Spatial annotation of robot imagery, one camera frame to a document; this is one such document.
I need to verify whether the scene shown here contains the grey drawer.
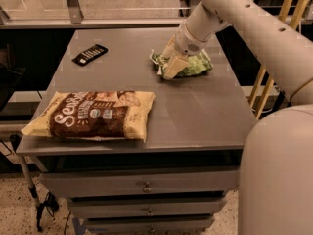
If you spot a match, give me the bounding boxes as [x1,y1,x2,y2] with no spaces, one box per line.
[86,216,213,233]
[68,197,226,219]
[39,167,239,198]

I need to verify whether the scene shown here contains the yellow wooden frame cart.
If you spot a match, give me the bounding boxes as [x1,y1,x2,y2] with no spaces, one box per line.
[248,0,311,119]

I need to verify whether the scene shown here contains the brown and yellow chip bag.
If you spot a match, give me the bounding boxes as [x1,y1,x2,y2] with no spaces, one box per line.
[22,91,156,140]

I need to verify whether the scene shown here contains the metal window rail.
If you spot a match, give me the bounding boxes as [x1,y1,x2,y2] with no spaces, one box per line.
[0,0,199,29]

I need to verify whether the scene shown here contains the middle grey drawer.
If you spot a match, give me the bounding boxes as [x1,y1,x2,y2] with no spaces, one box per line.
[68,197,226,219]

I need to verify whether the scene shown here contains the bottom grey drawer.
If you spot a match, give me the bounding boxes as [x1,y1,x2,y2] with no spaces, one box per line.
[86,216,213,233]

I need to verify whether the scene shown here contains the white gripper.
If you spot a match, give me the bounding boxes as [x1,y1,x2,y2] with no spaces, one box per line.
[161,20,216,79]

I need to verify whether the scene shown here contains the top grey drawer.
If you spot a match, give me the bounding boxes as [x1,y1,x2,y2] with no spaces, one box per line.
[39,167,239,198]

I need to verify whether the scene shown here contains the grey drawer cabinet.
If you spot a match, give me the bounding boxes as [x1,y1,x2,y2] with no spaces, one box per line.
[18,28,255,235]

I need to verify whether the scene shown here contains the grey tripod leg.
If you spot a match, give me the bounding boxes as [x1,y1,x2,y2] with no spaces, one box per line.
[9,134,60,233]

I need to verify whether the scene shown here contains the green jalapeno chip bag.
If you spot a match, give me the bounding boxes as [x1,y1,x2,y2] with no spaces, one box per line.
[150,50,213,78]

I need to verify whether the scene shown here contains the black snack bar wrapper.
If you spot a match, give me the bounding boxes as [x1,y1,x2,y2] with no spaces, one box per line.
[72,44,108,67]

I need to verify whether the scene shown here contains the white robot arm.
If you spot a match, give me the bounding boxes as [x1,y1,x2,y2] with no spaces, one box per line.
[162,0,313,235]

